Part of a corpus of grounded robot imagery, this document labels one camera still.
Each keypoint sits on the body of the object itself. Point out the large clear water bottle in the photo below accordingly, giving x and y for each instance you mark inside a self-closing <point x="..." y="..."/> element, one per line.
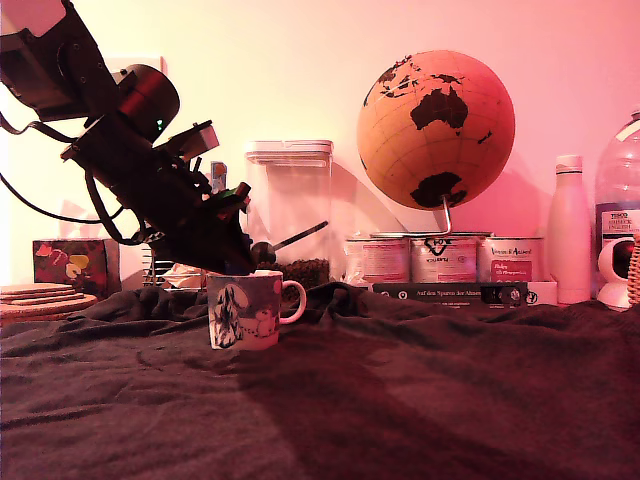
<point x="620" y="170"/>

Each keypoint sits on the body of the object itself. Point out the white wall switch plate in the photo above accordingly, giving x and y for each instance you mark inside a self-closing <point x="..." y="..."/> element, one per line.
<point x="156" y="62"/>

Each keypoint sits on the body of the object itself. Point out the white metal bottle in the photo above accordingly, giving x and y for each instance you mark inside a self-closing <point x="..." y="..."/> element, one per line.
<point x="569" y="235"/>

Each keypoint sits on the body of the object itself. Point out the wicker basket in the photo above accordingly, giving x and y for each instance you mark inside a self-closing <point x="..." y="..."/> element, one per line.
<point x="635" y="270"/>

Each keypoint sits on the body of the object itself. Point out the dark cloth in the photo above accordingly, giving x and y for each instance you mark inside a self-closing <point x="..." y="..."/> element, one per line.
<point x="425" y="400"/>

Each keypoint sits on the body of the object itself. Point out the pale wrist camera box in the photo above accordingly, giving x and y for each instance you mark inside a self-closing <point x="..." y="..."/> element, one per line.
<point x="197" y="140"/>

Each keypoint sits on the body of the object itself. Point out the cork globe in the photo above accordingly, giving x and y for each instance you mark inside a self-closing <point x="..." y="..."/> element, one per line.
<point x="435" y="150"/>

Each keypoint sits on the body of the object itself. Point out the tin can red label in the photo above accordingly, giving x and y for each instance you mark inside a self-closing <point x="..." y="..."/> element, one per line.
<point x="510" y="262"/>

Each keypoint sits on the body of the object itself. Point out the metal globe stand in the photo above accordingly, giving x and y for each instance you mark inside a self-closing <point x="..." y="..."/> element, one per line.
<point x="446" y="220"/>

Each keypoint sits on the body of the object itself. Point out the floral tissue box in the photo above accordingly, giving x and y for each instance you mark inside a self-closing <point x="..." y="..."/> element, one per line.
<point x="70" y="265"/>

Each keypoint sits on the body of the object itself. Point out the tin can black logo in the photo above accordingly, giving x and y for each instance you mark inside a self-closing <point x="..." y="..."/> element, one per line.
<point x="444" y="262"/>

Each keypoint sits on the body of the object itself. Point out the medium cork trivet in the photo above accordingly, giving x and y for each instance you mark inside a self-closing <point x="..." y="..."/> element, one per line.
<point x="45" y="297"/>

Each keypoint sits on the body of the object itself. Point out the clear container white lid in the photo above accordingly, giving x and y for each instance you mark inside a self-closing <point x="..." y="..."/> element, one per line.
<point x="300" y="200"/>

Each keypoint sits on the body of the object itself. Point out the blue white packet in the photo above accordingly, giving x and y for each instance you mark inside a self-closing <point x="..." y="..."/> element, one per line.
<point x="219" y="175"/>

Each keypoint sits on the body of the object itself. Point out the small white round camera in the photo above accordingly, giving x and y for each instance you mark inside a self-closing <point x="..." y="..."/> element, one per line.
<point x="612" y="295"/>

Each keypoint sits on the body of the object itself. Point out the dark coffee scoop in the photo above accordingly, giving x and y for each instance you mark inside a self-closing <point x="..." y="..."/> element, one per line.
<point x="265" y="252"/>

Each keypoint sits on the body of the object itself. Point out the white tissue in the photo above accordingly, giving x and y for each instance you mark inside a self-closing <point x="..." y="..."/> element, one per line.
<point x="80" y="227"/>

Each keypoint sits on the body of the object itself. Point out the dark printed flat box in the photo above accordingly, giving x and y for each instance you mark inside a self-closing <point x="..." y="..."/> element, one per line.
<point x="450" y="294"/>

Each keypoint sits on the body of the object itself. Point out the large round cork trivet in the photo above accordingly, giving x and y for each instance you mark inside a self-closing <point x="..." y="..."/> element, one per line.
<point x="50" y="311"/>

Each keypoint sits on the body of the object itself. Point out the small cork trivet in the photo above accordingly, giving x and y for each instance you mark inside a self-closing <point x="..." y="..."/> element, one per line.
<point x="35" y="287"/>

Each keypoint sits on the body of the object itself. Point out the illustrated white blue mug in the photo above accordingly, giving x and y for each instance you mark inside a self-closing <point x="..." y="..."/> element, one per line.
<point x="245" y="312"/>

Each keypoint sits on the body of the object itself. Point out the crumpled paper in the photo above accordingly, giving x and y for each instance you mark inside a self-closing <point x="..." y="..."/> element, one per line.
<point x="187" y="277"/>

